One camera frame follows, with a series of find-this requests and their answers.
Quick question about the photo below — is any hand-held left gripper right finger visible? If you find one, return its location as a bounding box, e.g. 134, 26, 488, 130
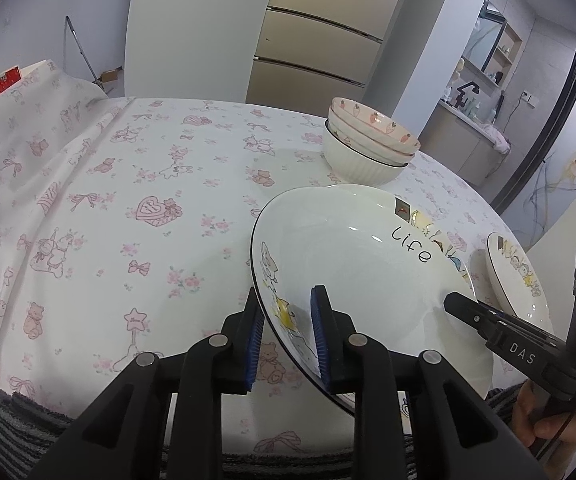
309, 285, 539, 480

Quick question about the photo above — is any beige vanity cabinet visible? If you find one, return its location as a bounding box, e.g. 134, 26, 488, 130
420, 100, 511, 188

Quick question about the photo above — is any row of toiletry bottles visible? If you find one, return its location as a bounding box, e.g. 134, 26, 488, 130
465, 95, 506, 123

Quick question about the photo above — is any pink strawberry bowl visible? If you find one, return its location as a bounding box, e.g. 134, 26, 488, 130
329, 96, 421, 153
327, 110, 417, 165

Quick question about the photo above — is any metal rod stand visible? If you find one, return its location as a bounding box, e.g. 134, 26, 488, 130
64, 15, 103, 86

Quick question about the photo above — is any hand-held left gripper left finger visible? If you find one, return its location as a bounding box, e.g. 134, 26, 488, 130
70, 287, 267, 480

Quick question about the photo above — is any black faucet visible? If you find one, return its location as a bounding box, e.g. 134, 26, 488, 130
454, 80, 482, 108

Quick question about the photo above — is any beige refrigerator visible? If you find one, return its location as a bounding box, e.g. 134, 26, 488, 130
245, 0, 387, 111

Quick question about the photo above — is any mirror cabinet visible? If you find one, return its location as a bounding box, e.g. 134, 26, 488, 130
462, 2, 524, 83

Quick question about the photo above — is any white cartoon cat plate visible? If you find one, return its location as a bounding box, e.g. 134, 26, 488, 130
485, 231, 552, 333
249, 184, 494, 417

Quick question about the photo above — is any white ribbed bowl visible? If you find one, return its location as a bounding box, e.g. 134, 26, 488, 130
323, 120, 411, 186

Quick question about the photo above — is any pink cloth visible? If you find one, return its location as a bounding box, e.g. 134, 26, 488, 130
480, 125, 512, 155

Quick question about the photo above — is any dark framed glass door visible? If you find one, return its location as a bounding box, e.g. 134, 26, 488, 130
490, 46, 576, 253

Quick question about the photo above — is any pink printed tablecloth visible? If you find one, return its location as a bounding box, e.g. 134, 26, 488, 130
0, 60, 553, 461

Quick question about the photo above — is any person's right hand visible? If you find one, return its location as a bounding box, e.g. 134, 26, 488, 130
512, 379, 576, 456

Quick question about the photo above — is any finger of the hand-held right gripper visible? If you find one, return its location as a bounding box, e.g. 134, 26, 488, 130
442, 291, 507, 345

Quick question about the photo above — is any white figurine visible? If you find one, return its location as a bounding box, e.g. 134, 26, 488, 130
445, 57, 467, 103

